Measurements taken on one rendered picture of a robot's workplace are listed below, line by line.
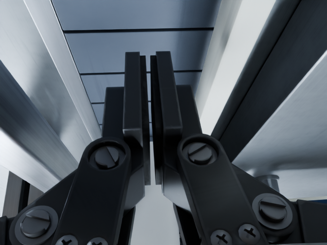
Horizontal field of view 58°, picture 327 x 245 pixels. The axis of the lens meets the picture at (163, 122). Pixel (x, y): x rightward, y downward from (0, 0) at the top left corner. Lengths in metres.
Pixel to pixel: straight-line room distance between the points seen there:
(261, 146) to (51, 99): 0.24
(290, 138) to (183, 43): 0.21
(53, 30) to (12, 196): 0.26
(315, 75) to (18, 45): 0.22
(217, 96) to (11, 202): 0.30
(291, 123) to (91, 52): 0.20
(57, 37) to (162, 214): 0.17
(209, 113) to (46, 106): 0.22
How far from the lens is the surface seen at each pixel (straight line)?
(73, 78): 0.20
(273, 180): 0.50
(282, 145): 0.36
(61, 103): 0.34
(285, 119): 0.29
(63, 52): 0.18
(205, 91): 0.16
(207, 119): 0.18
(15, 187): 0.40
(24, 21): 0.24
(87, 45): 0.17
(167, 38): 0.17
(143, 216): 0.27
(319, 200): 0.52
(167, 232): 0.27
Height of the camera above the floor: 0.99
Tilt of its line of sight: 25 degrees down
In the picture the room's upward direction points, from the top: 176 degrees clockwise
